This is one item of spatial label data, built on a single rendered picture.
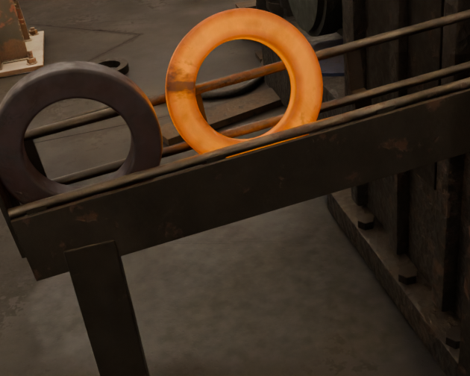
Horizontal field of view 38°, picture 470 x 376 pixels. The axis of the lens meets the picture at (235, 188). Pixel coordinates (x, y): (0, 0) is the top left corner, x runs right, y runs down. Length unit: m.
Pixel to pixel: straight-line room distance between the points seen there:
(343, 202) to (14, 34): 2.03
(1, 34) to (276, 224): 1.93
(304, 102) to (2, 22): 2.62
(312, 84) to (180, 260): 0.98
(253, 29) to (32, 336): 1.02
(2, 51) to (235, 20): 2.62
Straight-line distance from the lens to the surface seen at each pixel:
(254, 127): 0.84
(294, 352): 1.43
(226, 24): 0.81
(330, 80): 2.00
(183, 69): 0.80
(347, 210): 1.72
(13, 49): 3.37
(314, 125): 0.80
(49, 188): 0.80
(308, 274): 1.63
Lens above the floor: 1.00
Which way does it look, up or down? 30 degrees down
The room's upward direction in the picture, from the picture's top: 7 degrees counter-clockwise
